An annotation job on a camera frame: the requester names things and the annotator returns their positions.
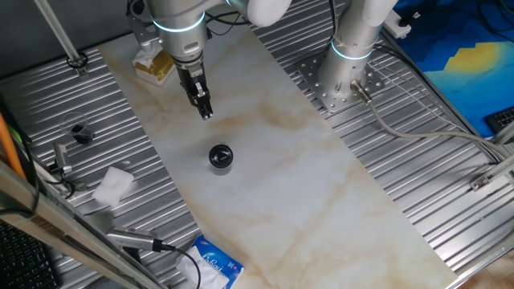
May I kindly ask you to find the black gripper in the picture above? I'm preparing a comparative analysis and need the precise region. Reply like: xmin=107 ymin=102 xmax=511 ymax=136
xmin=173 ymin=55 xmax=214 ymax=120

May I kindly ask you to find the gold tissue pack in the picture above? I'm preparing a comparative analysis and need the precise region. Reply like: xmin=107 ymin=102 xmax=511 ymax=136
xmin=132 ymin=47 xmax=177 ymax=87

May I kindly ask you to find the clear plastic measuring cup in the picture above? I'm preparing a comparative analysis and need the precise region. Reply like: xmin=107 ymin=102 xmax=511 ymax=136
xmin=59 ymin=112 xmax=96 ymax=145

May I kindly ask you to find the white marble pattern slab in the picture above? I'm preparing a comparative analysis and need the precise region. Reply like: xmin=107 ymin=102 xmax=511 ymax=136
xmin=97 ymin=23 xmax=459 ymax=289

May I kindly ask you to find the aluminium pole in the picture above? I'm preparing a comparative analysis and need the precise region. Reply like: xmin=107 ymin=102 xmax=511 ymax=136
xmin=34 ymin=0 xmax=89 ymax=77

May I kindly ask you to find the blue tissue pack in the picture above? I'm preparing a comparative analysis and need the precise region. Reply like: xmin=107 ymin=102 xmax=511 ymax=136
xmin=175 ymin=234 xmax=245 ymax=289

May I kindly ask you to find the orange pole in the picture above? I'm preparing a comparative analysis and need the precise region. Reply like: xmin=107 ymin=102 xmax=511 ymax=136
xmin=0 ymin=112 xmax=27 ymax=181

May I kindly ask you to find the white power strip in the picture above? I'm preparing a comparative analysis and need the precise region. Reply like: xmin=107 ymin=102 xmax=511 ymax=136
xmin=381 ymin=10 xmax=414 ymax=40

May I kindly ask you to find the black keyboard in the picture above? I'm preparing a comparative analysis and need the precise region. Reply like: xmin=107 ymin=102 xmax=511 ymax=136
xmin=0 ymin=220 xmax=61 ymax=289
xmin=483 ymin=106 xmax=514 ymax=136

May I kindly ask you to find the blue and yellow mat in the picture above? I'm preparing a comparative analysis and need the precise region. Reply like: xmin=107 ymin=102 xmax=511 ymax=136
xmin=391 ymin=0 xmax=514 ymax=140

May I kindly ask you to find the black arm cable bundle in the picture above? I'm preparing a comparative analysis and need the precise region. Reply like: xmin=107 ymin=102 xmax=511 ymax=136
xmin=205 ymin=10 xmax=251 ymax=37

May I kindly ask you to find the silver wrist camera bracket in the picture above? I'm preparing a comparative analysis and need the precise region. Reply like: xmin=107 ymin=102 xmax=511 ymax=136
xmin=127 ymin=0 xmax=162 ymax=53

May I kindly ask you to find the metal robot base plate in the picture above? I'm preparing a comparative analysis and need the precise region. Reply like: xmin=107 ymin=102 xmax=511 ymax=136
xmin=296 ymin=51 xmax=386 ymax=116

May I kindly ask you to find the silver camera with black cable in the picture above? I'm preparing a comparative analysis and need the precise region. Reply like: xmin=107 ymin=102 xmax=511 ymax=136
xmin=106 ymin=226 xmax=164 ymax=253

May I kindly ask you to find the black camera cable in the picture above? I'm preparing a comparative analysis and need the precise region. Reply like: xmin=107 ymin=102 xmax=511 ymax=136
xmin=160 ymin=242 xmax=202 ymax=289

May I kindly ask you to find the aluminium frame beam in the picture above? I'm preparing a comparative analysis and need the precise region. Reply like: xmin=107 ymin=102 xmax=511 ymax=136
xmin=0 ymin=160 xmax=168 ymax=289

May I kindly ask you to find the thick grey cable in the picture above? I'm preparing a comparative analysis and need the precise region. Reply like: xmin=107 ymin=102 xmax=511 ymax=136
xmin=350 ymin=79 xmax=514 ymax=161

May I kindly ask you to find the thin white cable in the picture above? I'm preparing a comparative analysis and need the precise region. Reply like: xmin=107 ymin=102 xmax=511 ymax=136
xmin=367 ymin=59 xmax=499 ymax=161

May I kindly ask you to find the aluminium corner bracket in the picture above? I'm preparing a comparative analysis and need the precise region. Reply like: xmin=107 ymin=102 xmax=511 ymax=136
xmin=469 ymin=154 xmax=514 ymax=193

